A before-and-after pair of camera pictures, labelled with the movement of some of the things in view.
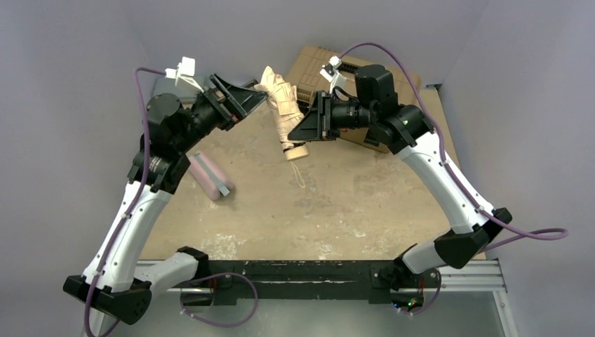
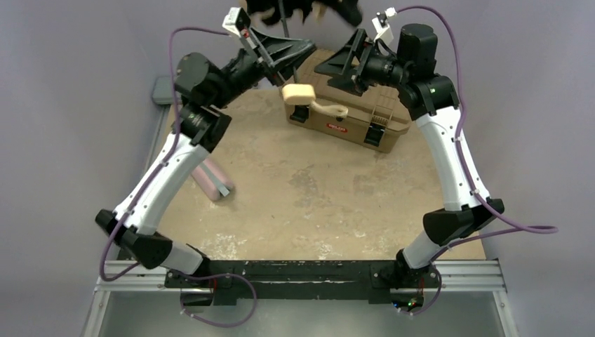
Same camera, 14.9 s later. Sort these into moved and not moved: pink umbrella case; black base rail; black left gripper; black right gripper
Moved: black left gripper; black right gripper
Not moved: black base rail; pink umbrella case
